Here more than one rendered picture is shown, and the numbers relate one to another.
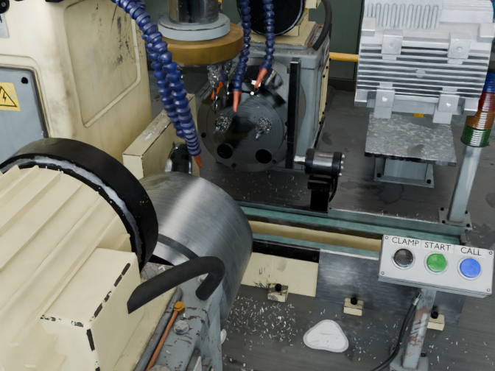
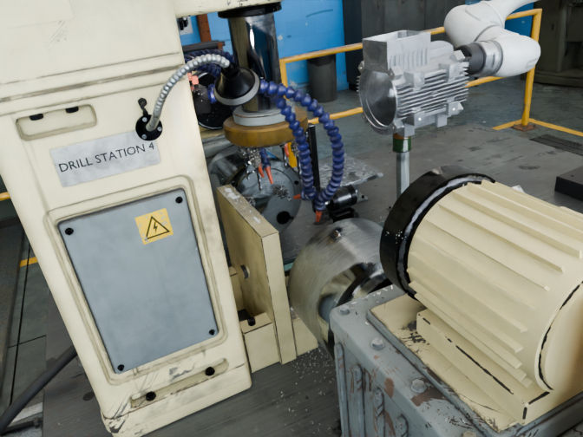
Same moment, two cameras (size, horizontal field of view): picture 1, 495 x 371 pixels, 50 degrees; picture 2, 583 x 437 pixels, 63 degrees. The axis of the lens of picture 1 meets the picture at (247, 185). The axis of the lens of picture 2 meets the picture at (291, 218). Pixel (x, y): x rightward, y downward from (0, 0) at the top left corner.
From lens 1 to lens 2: 68 cm
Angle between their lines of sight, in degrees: 32
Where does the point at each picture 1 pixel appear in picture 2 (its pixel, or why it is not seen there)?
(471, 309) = not seen: hidden behind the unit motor
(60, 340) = not seen: outside the picture
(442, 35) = (435, 66)
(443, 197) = (380, 201)
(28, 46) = (181, 163)
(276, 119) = (287, 182)
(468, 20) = (441, 53)
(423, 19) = (422, 59)
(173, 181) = (346, 226)
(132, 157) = (271, 236)
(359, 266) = not seen: hidden behind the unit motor
